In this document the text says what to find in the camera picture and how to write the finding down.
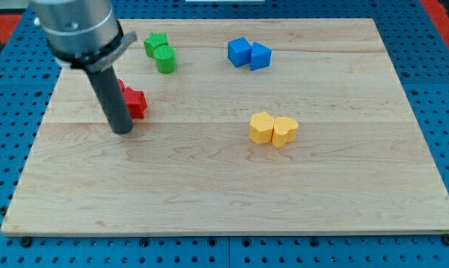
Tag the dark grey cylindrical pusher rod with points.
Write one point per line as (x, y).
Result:
(111, 99)

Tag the red star block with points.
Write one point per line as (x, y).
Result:
(136, 102)

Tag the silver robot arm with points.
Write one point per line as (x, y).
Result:
(85, 35)

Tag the red circle block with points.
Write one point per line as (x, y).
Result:
(121, 85)

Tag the green star block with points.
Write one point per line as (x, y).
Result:
(153, 41)

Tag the green cylinder block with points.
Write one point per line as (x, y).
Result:
(165, 58)

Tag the blue cube block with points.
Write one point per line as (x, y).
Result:
(239, 51)

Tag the light wooden board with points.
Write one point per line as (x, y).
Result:
(359, 164)

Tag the blue triangle block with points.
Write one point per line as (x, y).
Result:
(260, 56)

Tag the yellow hexagon block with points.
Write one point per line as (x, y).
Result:
(261, 127)

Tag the yellow heart block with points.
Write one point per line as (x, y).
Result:
(284, 131)

